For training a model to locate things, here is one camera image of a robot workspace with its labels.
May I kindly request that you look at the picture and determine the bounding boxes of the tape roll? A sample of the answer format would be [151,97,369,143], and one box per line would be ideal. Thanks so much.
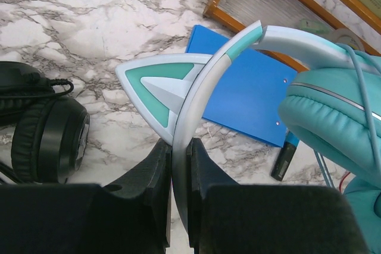
[328,28,365,52]

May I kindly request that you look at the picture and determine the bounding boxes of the teal cat-ear headphones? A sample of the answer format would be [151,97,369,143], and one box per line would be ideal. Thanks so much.
[115,21,380,253]

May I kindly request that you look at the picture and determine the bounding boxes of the black blue headphones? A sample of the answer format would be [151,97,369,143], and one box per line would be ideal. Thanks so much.
[1,61,90,184]

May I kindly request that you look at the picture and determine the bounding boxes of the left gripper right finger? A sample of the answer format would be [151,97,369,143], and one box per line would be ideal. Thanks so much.
[186,139,368,253]

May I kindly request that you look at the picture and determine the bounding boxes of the wooden shelf rack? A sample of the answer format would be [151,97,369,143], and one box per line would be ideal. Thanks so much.
[204,0,380,55]

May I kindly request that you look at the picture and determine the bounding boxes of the thin red wire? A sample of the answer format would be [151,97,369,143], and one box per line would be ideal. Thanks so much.
[338,172,352,195]

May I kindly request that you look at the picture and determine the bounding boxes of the black blue marker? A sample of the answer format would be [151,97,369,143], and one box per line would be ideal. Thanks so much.
[270,130,299,181]

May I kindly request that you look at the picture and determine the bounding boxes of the blue notebook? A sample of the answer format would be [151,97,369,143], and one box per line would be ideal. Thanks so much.
[185,24,298,148]

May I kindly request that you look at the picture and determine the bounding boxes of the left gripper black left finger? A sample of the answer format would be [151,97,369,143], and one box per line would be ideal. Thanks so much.
[1,140,171,253]

